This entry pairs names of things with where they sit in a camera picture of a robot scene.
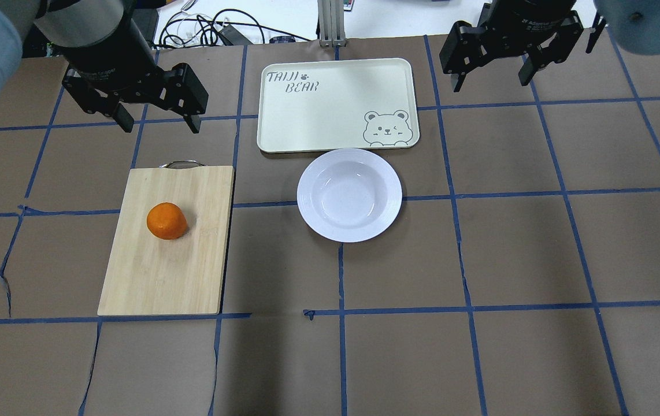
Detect cream bear tray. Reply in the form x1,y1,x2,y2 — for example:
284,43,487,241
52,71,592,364
257,58,420,154

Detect white ridged plate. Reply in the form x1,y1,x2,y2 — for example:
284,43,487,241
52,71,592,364
296,149,402,243

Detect black cables bundle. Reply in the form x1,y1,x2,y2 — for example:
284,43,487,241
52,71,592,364
159,0,266,49

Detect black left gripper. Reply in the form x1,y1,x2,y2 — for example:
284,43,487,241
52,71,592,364
61,23,209,134

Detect bamboo cutting board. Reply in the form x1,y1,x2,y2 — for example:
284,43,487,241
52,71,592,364
97,166,235,317

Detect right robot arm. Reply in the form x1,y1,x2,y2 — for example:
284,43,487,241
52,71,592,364
439,1,660,92

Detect aluminium frame post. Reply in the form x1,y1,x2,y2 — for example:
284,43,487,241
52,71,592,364
317,0,347,48

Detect black power adapter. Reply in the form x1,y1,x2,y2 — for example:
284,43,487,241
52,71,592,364
217,25,253,46

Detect orange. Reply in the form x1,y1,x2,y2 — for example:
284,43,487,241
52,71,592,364
146,201,189,240

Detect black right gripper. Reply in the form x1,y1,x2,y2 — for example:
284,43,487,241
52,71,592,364
439,1,584,92

